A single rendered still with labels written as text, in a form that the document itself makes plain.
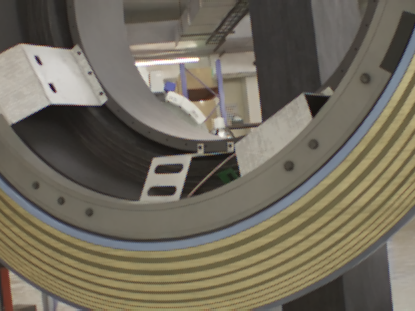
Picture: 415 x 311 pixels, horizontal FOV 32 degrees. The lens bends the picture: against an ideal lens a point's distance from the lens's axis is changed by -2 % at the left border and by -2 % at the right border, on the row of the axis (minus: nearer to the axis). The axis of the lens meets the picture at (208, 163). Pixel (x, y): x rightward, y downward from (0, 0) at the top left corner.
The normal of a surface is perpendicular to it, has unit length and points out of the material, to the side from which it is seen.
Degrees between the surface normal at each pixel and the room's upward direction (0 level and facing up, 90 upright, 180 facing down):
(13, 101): 76
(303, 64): 90
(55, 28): 82
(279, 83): 90
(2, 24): 86
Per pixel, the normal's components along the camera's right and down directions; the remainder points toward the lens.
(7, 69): -0.02, -0.28
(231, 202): -0.50, 0.03
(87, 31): 0.83, -0.29
